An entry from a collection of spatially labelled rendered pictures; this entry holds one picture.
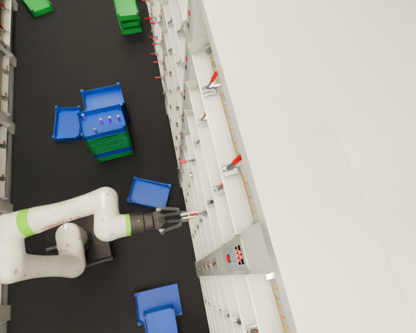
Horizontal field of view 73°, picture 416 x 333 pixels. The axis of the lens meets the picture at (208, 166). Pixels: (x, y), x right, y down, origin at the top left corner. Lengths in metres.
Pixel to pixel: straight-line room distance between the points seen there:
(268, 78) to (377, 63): 0.28
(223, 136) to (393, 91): 0.43
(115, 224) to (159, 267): 1.09
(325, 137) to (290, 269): 0.28
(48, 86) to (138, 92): 0.79
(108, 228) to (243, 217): 0.61
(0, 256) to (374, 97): 1.38
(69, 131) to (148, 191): 0.86
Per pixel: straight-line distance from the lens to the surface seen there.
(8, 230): 1.43
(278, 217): 0.52
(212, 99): 0.89
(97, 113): 2.22
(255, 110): 0.60
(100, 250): 1.94
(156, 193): 2.33
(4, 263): 1.41
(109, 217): 1.20
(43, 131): 2.76
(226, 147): 0.81
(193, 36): 0.95
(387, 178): 0.66
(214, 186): 0.95
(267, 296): 0.76
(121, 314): 2.28
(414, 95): 0.82
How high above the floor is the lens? 2.24
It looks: 67 degrees down
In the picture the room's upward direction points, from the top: 17 degrees clockwise
